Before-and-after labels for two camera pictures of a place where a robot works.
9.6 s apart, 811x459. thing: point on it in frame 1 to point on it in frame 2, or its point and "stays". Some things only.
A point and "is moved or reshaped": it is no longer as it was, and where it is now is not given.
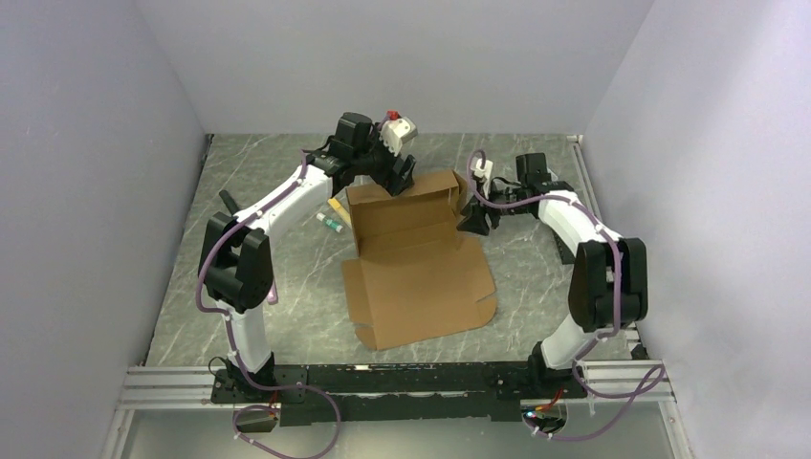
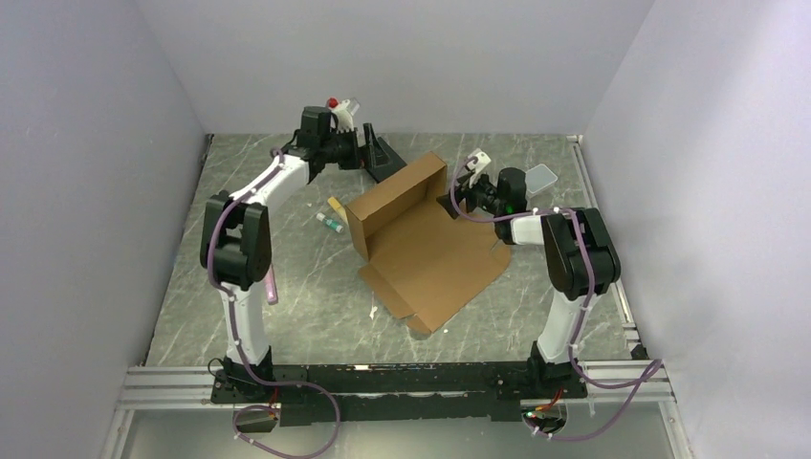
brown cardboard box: [415, 277] is moved or reshaped
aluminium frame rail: [624, 382] stays
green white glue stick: [329, 222] stays
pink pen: [273, 296] stays
